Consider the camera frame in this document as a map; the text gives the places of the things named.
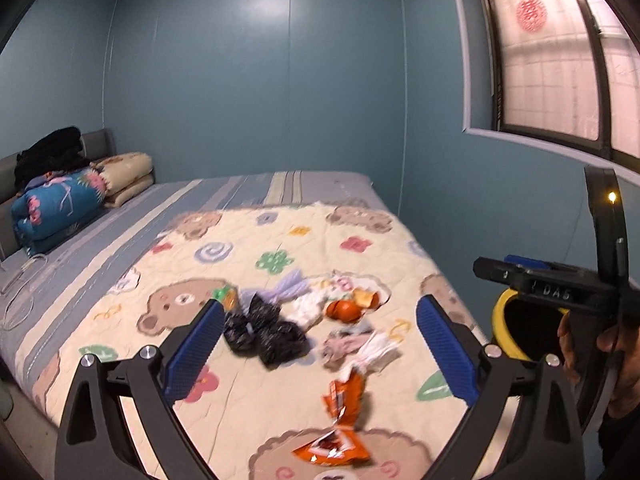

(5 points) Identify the yellow rimmed black trash bin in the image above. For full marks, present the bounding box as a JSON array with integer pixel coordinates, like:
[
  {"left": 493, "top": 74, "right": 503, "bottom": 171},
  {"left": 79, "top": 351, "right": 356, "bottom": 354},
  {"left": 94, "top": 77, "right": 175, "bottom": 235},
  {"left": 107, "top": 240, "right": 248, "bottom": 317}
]
[{"left": 491, "top": 288, "right": 567, "bottom": 364}]

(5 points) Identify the green snack wrapper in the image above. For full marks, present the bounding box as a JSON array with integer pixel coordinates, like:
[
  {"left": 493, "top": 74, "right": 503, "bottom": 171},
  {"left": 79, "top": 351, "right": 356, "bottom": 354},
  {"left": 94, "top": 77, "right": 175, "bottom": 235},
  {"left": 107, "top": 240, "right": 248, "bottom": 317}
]
[{"left": 212, "top": 285, "right": 239, "bottom": 312}]

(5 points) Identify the orange snack wrapper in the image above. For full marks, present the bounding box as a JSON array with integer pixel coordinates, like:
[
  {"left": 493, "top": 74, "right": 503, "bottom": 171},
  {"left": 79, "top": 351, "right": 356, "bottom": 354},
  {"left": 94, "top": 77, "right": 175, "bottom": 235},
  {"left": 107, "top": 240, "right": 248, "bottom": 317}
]
[{"left": 292, "top": 370, "right": 371, "bottom": 467}]

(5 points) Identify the orange peel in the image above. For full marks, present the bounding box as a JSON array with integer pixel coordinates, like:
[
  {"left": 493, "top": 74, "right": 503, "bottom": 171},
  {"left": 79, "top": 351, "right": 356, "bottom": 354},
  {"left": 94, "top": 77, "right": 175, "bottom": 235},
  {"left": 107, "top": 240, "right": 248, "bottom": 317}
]
[{"left": 324, "top": 288, "right": 381, "bottom": 324}]

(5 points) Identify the lavender mesh net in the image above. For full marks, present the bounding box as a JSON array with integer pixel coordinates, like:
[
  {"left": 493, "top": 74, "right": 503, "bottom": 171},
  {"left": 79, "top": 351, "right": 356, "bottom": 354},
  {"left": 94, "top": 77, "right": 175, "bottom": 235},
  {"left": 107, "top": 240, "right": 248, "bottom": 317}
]
[{"left": 239, "top": 269, "right": 311, "bottom": 311}]

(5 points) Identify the black trash bag left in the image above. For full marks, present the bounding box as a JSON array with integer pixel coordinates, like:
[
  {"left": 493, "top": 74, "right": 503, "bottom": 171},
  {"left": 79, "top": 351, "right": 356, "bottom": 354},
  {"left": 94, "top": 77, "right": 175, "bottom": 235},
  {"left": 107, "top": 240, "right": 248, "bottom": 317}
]
[{"left": 224, "top": 294, "right": 281, "bottom": 356}]

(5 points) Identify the black trash bag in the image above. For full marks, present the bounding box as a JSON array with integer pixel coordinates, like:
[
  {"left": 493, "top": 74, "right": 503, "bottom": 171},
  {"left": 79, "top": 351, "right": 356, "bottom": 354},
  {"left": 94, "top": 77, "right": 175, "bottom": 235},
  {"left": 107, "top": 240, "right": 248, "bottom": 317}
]
[
  {"left": 257, "top": 320, "right": 310, "bottom": 370},
  {"left": 224, "top": 294, "right": 281, "bottom": 356}
]

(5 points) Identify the black trash bag right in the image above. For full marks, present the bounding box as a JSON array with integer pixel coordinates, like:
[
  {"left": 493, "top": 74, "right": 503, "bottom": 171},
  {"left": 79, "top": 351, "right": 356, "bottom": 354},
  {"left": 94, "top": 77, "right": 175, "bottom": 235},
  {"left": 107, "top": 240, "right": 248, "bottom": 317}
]
[{"left": 257, "top": 320, "right": 310, "bottom": 370}]

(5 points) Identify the right hand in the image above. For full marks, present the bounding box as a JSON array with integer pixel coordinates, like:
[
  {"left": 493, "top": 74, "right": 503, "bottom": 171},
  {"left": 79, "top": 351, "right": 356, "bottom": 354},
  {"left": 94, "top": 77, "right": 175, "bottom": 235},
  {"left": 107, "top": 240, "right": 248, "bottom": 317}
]
[{"left": 558, "top": 312, "right": 640, "bottom": 419}]

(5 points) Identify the grey striped bed mattress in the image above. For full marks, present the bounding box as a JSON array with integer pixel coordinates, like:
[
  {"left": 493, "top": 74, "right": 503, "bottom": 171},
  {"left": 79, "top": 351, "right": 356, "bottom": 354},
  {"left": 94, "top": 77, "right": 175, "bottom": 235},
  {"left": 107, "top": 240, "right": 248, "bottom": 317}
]
[{"left": 1, "top": 171, "right": 386, "bottom": 410}]

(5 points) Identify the white tied plastic bag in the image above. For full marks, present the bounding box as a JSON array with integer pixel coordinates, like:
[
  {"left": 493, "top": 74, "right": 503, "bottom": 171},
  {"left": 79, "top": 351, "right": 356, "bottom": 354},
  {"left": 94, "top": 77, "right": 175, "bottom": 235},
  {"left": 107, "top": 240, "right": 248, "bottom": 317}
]
[{"left": 337, "top": 333, "right": 400, "bottom": 380}]

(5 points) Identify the pink grey crumpled cloth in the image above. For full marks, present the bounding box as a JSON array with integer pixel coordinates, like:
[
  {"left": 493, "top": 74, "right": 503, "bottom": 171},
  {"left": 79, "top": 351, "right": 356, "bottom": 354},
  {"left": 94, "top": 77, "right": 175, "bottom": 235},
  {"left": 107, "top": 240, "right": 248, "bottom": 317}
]
[{"left": 321, "top": 330, "right": 374, "bottom": 370}]

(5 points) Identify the cartoon bear quilt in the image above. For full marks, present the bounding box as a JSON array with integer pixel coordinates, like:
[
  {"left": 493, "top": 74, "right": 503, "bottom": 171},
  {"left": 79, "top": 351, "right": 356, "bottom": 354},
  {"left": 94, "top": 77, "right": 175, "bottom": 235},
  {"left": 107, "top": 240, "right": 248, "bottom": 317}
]
[{"left": 36, "top": 204, "right": 474, "bottom": 479}]

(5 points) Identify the blue floral folded blanket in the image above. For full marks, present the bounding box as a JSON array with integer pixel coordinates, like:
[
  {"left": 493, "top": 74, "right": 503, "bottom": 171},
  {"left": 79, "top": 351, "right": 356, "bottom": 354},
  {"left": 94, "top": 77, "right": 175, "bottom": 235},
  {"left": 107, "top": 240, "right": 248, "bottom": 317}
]
[{"left": 11, "top": 167, "right": 106, "bottom": 257}]

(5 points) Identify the white crumpled tissue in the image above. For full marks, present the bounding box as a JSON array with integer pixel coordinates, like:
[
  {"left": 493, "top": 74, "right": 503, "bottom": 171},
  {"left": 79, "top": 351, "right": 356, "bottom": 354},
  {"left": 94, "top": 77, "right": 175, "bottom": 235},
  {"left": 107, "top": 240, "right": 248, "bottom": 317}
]
[{"left": 284, "top": 278, "right": 352, "bottom": 332}]

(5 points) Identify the beige folded pillow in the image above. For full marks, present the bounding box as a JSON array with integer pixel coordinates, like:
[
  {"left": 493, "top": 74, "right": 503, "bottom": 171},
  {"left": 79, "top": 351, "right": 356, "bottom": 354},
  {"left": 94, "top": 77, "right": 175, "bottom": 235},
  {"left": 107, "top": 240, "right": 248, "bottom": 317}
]
[{"left": 92, "top": 152, "right": 154, "bottom": 208}]

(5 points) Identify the black clothing pile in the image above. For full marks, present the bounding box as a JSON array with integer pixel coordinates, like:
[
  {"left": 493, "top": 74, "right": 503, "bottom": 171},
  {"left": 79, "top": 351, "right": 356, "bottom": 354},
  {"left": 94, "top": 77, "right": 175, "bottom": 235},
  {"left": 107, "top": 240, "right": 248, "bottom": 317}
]
[{"left": 14, "top": 126, "right": 90, "bottom": 191}]

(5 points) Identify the white charging cable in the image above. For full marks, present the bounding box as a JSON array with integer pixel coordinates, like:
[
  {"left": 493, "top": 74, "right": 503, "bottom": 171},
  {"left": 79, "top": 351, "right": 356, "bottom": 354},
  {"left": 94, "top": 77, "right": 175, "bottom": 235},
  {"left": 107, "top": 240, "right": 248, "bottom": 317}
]
[{"left": 0, "top": 252, "right": 51, "bottom": 334}]

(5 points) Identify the window with dark frame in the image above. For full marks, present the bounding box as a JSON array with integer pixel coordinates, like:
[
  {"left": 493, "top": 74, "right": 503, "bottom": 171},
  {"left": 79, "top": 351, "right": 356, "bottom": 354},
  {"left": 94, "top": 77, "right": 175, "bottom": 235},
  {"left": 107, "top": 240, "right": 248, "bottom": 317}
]
[{"left": 456, "top": 0, "right": 639, "bottom": 171}]

